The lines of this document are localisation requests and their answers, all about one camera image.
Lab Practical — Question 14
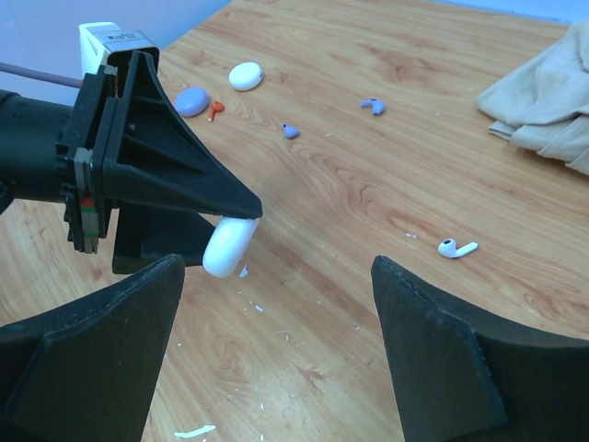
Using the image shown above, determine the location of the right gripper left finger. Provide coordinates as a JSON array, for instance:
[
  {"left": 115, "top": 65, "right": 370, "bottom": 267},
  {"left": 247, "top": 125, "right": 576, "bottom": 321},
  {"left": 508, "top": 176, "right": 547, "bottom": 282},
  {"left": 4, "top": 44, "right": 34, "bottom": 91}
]
[{"left": 1, "top": 255, "right": 185, "bottom": 441}]

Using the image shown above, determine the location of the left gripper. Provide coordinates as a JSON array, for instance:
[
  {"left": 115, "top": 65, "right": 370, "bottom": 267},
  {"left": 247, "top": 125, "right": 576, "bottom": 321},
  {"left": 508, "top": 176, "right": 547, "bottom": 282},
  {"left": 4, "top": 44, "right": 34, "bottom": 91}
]
[{"left": 55, "top": 51, "right": 262, "bottom": 274}]

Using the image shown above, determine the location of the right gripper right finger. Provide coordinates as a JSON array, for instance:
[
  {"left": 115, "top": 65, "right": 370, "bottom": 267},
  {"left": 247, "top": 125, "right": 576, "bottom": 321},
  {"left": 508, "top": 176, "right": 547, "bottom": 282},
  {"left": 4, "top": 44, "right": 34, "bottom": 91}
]
[{"left": 371, "top": 256, "right": 588, "bottom": 441}]

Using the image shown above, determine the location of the white earbud charging case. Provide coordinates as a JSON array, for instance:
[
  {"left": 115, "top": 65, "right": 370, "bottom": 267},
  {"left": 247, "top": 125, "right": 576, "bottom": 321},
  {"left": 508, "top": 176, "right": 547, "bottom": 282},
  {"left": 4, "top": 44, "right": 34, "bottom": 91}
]
[{"left": 202, "top": 217, "right": 260, "bottom": 278}]

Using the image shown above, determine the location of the white earbud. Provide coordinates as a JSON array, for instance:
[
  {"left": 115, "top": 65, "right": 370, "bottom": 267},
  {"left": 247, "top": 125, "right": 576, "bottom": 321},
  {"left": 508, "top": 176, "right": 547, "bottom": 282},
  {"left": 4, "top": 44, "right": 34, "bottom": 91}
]
[{"left": 437, "top": 238, "right": 479, "bottom": 259}]

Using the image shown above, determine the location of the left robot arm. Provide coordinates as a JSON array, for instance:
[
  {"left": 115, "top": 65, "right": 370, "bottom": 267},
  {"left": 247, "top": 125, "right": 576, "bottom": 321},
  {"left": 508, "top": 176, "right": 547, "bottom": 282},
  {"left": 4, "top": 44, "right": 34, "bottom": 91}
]
[{"left": 1, "top": 50, "right": 262, "bottom": 277}]

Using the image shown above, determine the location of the purple round case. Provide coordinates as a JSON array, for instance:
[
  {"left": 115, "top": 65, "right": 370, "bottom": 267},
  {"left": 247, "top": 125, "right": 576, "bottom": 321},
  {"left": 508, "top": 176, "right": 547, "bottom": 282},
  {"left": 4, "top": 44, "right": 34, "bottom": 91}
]
[{"left": 174, "top": 87, "right": 210, "bottom": 118}]

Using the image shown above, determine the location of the white round case far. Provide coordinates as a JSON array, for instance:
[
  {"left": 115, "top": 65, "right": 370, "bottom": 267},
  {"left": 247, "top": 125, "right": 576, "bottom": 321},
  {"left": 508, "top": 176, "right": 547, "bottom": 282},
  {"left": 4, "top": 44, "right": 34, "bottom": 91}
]
[{"left": 228, "top": 62, "right": 264, "bottom": 91}]

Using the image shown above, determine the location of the orange earbud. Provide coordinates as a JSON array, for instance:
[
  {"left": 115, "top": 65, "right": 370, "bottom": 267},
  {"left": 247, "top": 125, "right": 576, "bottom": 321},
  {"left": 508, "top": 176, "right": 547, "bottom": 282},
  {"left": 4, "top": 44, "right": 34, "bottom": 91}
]
[{"left": 208, "top": 100, "right": 225, "bottom": 122}]

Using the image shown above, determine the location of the purple earbud near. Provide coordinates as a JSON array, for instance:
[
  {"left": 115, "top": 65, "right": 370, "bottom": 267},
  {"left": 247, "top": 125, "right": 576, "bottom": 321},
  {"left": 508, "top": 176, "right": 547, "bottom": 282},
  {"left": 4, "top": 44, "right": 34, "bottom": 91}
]
[{"left": 282, "top": 122, "right": 299, "bottom": 139}]

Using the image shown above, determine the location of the purple earbud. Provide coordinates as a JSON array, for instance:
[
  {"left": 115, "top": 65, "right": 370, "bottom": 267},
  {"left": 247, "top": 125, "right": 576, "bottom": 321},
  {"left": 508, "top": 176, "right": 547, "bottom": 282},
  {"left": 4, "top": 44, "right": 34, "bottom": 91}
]
[
  {"left": 282, "top": 122, "right": 299, "bottom": 139},
  {"left": 360, "top": 98, "right": 386, "bottom": 116}
]

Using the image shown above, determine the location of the purple earbud far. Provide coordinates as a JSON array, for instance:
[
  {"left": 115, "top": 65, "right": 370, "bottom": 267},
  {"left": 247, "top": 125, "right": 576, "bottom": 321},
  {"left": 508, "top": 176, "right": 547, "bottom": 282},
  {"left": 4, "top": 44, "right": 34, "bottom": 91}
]
[{"left": 360, "top": 98, "right": 386, "bottom": 116}]

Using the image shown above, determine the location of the beige folded cloth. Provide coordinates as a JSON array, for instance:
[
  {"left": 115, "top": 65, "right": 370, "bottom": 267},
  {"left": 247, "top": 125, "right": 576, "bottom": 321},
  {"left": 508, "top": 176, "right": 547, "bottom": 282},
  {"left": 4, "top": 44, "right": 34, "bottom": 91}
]
[{"left": 476, "top": 20, "right": 588, "bottom": 175}]

